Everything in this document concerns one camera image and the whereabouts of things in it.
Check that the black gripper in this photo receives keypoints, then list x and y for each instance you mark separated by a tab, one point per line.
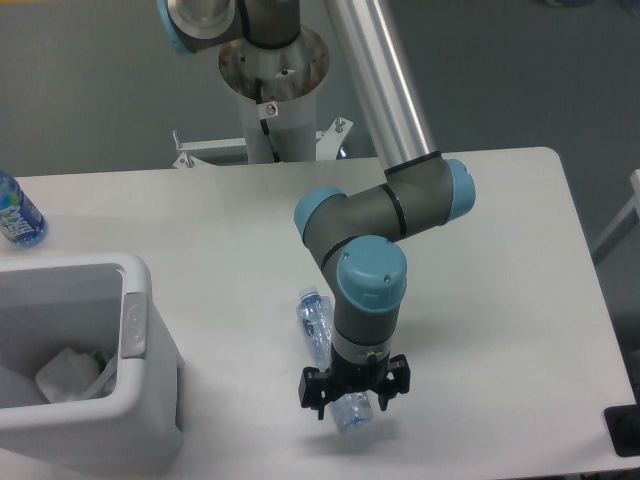
386	376

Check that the clear crushed plastic bottle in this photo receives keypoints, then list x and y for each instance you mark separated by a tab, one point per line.
315	315

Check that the clear plastic wrapper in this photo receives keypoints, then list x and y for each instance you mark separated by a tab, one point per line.
97	387

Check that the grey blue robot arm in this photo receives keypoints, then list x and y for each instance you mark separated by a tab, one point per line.
354	239

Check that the white trash can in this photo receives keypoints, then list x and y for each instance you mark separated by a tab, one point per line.
91	302

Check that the black object at table edge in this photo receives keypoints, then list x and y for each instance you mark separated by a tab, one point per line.
623	426

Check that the white tissue in bin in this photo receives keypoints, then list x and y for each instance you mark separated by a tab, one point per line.
69	374

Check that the blue labelled water bottle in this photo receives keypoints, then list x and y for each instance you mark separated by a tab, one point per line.
22	223

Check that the white pedestal base frame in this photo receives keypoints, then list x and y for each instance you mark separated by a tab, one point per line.
337	142

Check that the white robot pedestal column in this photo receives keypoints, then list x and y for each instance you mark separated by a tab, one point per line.
277	90

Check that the white frame at right edge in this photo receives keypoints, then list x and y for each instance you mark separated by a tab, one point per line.
620	226

